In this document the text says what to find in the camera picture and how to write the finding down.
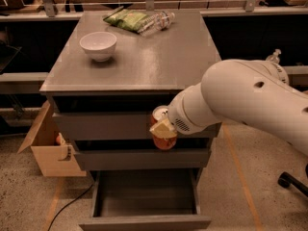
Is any clear plastic water bottle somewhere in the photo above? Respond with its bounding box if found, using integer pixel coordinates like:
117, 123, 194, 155
138, 12, 175, 37

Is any black office chair base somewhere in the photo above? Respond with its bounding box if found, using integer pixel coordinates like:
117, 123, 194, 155
277, 172, 308, 197

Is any cardboard box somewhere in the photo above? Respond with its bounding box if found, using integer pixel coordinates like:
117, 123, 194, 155
18, 101, 87, 177

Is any black floor cable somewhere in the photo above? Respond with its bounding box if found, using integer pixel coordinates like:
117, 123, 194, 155
47, 182, 95, 231

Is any grey open bottom drawer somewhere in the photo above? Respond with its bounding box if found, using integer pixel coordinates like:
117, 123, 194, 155
79, 168, 211, 231

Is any grey top drawer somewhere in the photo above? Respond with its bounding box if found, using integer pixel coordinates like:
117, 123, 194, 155
52, 110, 225, 141

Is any green chip bag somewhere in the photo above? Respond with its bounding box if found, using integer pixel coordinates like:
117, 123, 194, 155
103, 7, 148, 33

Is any white bowl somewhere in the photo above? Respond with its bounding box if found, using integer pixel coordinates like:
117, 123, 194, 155
79, 32, 117, 62

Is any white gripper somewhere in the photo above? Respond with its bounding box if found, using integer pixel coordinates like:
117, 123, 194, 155
149, 93, 206, 139

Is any red coke can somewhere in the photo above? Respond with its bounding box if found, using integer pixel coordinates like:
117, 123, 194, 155
150, 105, 177, 150

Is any grey metal bench rail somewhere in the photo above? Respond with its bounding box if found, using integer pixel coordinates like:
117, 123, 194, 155
0, 72, 48, 94

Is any hand sanitizer bottle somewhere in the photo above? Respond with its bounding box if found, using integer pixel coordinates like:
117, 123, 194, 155
267, 49, 281, 64

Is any grey middle drawer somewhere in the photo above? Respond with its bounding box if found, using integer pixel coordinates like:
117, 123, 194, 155
75, 148, 210, 170

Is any grey drawer cabinet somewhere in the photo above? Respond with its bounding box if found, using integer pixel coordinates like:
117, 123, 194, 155
38, 10, 235, 231

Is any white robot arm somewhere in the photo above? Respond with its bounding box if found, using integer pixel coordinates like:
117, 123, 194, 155
150, 60, 308, 155

